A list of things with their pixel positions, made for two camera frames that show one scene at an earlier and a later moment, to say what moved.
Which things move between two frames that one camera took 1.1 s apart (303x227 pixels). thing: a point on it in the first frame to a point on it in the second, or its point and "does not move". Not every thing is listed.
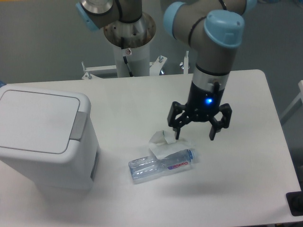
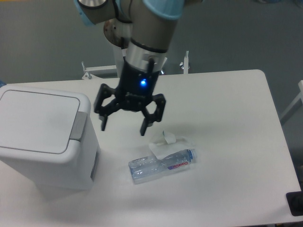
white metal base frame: [155, 67] does not move
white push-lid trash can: [48, 135] does not move
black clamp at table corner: [295, 201] does not move
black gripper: [202, 105] to [136, 86]
